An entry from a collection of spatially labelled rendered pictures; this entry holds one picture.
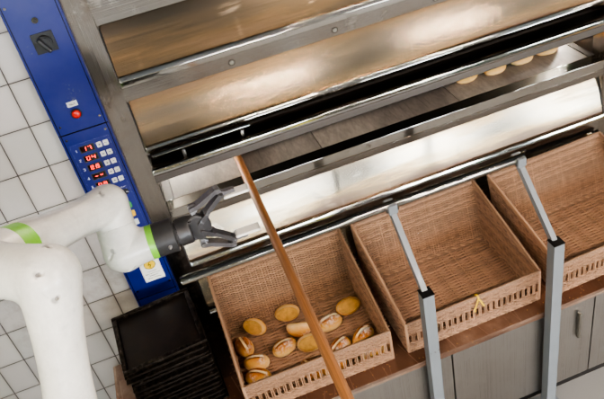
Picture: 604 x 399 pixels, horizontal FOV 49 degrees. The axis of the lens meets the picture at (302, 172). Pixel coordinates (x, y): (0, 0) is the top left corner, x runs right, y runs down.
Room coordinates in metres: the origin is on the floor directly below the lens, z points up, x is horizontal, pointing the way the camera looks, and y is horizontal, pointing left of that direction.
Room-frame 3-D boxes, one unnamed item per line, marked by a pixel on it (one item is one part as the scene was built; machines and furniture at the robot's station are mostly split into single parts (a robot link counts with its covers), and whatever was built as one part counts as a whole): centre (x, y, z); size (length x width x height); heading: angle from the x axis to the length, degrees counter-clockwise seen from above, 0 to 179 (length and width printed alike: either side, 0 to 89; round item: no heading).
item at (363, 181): (2.09, -0.39, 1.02); 1.79 x 0.11 x 0.19; 101
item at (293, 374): (1.72, 0.13, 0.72); 0.56 x 0.49 x 0.28; 100
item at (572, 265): (1.95, -1.05, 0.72); 0.56 x 0.49 x 0.28; 102
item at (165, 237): (1.38, 0.39, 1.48); 0.12 x 0.06 x 0.09; 10
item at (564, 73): (2.11, -0.38, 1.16); 1.80 x 0.06 x 0.04; 101
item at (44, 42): (1.84, 0.63, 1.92); 0.06 x 0.04 x 0.11; 101
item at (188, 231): (1.39, 0.31, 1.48); 0.09 x 0.07 x 0.08; 100
